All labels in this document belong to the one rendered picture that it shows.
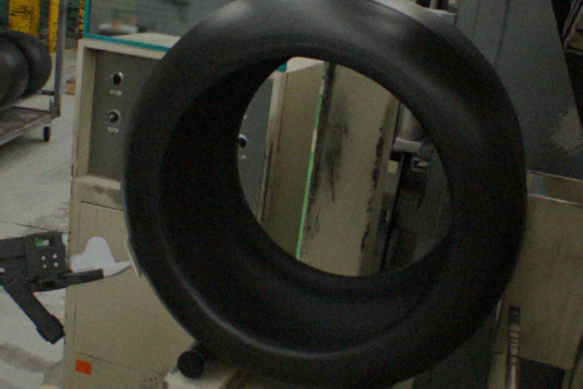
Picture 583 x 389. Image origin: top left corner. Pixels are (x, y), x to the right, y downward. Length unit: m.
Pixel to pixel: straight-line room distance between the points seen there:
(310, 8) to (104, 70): 1.08
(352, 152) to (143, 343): 0.95
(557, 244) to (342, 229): 0.39
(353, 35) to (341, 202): 0.52
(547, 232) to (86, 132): 1.23
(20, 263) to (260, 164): 0.86
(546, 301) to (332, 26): 0.64
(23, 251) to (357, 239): 0.62
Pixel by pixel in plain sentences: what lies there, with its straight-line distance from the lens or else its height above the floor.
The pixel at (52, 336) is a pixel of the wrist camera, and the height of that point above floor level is 0.96.
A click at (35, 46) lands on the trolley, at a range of 5.61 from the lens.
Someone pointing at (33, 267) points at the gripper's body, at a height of 1.06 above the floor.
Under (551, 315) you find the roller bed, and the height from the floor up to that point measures 1.00.
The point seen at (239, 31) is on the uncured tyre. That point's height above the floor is 1.42.
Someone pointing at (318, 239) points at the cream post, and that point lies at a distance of 1.42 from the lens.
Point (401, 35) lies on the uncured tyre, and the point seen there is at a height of 1.44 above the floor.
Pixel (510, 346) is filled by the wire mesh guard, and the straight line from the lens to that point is 1.18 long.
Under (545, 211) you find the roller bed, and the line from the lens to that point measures 1.28.
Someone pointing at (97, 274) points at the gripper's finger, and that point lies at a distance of 1.09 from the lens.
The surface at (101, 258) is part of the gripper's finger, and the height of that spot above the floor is 1.07.
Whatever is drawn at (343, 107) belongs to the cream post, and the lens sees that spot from 1.35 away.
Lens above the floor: 1.50
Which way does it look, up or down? 15 degrees down
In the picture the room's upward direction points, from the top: 8 degrees clockwise
